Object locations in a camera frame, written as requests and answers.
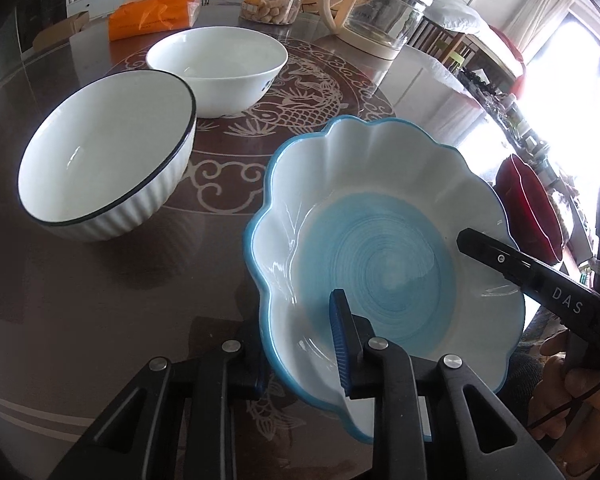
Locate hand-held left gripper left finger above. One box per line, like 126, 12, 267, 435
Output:
50, 322, 271, 480

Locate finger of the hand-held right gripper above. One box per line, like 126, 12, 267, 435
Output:
456, 228, 543, 298

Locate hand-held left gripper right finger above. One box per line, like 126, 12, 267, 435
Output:
328, 288, 553, 480

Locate blue scalloped ceramic bowl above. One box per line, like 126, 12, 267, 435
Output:
243, 115, 527, 445

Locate person's right hand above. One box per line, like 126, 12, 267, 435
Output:
530, 332, 600, 458

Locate row of bottles and jars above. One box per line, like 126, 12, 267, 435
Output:
457, 67, 596, 261

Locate red blanket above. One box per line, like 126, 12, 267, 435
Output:
490, 27, 526, 63

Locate dark wooden crib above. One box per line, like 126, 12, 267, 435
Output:
410, 15, 526, 92

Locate white pillow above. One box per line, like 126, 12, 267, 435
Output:
425, 2, 482, 36

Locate white sheer curtain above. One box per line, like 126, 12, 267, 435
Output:
505, 0, 576, 66

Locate black-rimmed white ribbed bowl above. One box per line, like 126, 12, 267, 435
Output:
17, 71, 197, 243

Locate glass electric kettle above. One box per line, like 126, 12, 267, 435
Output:
316, 0, 436, 61

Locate plain white bowl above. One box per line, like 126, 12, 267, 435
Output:
146, 27, 289, 119

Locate orange tissue pack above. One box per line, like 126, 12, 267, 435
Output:
107, 0, 201, 41

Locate cardboard box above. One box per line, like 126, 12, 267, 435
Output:
32, 11, 90, 53

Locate black cable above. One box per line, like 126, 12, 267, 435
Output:
527, 367, 600, 431

